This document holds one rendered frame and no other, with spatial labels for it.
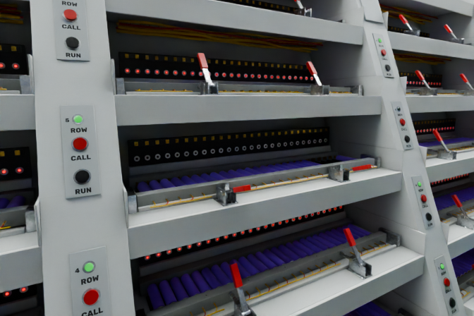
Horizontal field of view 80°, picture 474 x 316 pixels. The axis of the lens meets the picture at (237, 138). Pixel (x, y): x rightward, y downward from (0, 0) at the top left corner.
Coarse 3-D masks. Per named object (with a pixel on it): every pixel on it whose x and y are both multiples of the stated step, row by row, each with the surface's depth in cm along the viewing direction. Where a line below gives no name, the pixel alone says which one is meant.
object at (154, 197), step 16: (352, 160) 68; (368, 160) 68; (256, 176) 54; (272, 176) 55; (288, 176) 57; (304, 176) 58; (320, 176) 59; (144, 192) 45; (160, 192) 45; (176, 192) 46; (192, 192) 47; (208, 192) 49
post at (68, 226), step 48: (48, 0) 40; (96, 0) 43; (48, 48) 38; (96, 48) 41; (48, 96) 37; (96, 96) 39; (48, 144) 36; (48, 192) 34; (48, 240) 33; (96, 240) 36; (48, 288) 32
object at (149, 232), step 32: (192, 160) 61; (224, 160) 65; (384, 160) 69; (128, 192) 44; (256, 192) 52; (288, 192) 52; (320, 192) 54; (352, 192) 58; (384, 192) 64; (128, 224) 38; (160, 224) 40; (192, 224) 42; (224, 224) 45; (256, 224) 48
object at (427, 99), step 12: (408, 84) 106; (420, 84) 110; (432, 84) 114; (468, 84) 96; (408, 96) 74; (420, 96) 77; (432, 96) 80; (444, 96) 83; (456, 96) 86; (468, 96) 96; (408, 108) 75; (420, 108) 78; (432, 108) 80; (444, 108) 83; (456, 108) 87; (468, 108) 90
